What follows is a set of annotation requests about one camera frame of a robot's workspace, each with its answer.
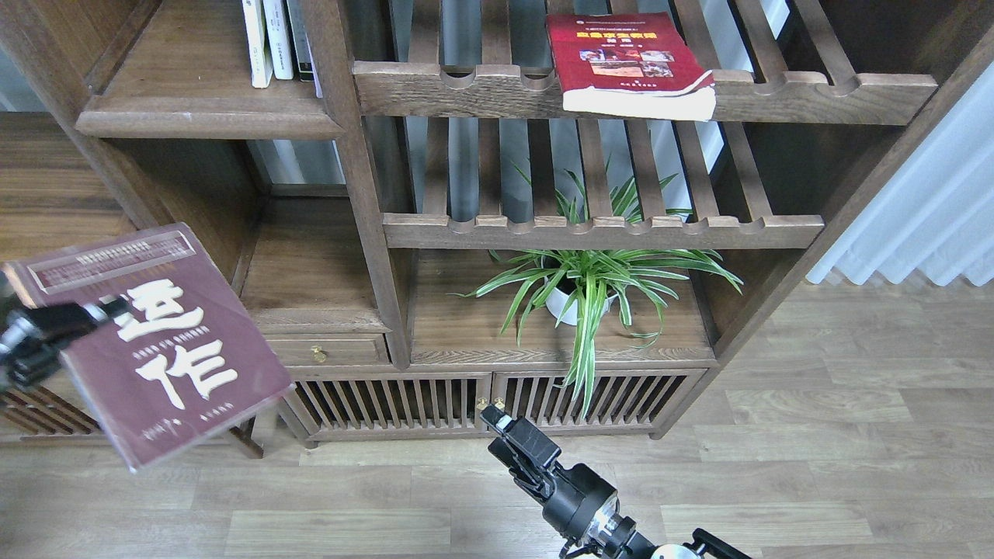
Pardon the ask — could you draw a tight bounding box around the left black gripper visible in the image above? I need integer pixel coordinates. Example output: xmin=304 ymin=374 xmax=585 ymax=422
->
xmin=1 ymin=297 xmax=129 ymax=393

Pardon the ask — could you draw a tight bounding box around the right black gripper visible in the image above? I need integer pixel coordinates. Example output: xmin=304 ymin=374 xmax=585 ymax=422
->
xmin=481 ymin=404 xmax=622 ymax=548

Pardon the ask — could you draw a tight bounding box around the dark maroon book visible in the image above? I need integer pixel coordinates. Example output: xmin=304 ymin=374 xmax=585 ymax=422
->
xmin=5 ymin=223 xmax=294 ymax=471

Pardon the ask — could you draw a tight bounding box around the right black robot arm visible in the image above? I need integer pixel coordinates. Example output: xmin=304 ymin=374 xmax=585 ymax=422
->
xmin=481 ymin=404 xmax=746 ymax=558

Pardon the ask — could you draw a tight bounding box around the wooden side furniture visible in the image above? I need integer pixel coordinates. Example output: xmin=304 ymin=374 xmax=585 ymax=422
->
xmin=1 ymin=111 xmax=134 ymax=443

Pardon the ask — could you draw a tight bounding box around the dark wooden bookshelf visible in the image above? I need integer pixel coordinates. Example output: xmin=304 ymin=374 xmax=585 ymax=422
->
xmin=2 ymin=1 xmax=992 ymax=443

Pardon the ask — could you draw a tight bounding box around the brass drawer knob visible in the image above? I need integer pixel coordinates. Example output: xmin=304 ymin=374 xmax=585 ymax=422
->
xmin=310 ymin=345 xmax=328 ymax=363

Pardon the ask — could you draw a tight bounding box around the pale purple upright book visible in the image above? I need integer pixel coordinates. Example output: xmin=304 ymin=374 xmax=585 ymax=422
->
xmin=299 ymin=41 xmax=323 ymax=99

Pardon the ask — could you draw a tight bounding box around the white spine upright book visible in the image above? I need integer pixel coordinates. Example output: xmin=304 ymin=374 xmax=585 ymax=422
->
xmin=262 ymin=0 xmax=296 ymax=79

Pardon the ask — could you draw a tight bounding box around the red cover book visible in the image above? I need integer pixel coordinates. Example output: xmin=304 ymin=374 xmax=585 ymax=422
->
xmin=546 ymin=12 xmax=717 ymax=121

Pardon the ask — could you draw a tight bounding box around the dark spine upright book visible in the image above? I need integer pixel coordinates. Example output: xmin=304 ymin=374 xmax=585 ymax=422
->
xmin=287 ymin=0 xmax=314 ymax=82

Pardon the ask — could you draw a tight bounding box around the white curtain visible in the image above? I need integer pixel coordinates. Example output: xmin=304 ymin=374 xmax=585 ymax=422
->
xmin=806 ymin=68 xmax=993 ymax=286

